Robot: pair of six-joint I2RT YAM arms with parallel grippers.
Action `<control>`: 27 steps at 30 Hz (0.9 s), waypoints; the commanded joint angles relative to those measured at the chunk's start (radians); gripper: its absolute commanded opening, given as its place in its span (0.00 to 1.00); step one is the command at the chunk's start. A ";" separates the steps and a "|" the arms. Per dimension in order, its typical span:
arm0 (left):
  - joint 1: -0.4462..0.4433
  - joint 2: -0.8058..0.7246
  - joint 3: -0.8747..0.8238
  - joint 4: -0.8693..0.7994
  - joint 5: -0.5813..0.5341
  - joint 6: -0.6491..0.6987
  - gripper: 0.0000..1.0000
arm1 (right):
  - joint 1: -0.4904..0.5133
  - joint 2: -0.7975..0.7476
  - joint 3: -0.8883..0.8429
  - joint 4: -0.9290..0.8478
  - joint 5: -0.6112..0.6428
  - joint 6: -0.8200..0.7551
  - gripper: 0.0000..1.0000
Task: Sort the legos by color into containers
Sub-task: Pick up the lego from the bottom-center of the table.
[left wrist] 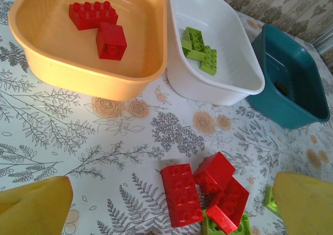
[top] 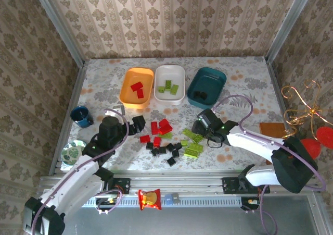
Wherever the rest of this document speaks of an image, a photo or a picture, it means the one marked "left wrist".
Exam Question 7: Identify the aluminium corner post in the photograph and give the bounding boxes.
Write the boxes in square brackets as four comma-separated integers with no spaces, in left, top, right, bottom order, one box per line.
[313,28,333,71]

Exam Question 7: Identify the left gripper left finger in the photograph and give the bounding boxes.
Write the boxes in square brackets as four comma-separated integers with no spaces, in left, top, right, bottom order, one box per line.
[0,175,74,235]

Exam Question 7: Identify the green lego brick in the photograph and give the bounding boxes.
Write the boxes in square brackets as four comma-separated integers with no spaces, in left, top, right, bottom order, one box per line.
[263,185,283,219]
[201,208,252,235]
[181,26,206,61]
[199,44,218,77]

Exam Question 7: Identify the teal plastic container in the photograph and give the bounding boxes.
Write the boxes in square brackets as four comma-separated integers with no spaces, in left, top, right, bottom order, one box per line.
[246,23,331,130]

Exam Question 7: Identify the white plastic container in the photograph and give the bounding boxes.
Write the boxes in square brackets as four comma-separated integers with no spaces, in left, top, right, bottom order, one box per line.
[166,0,266,106]

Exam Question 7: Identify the orange plastic container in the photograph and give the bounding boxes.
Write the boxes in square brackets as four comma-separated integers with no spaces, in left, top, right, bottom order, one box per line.
[7,0,168,102]

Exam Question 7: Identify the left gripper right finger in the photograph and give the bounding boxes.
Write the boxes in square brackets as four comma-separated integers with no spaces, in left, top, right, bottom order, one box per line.
[274,171,333,235]

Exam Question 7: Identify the red lego brick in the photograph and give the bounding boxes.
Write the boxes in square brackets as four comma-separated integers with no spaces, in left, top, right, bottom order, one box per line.
[193,151,237,196]
[95,22,128,61]
[206,176,250,235]
[160,163,205,229]
[68,0,119,31]

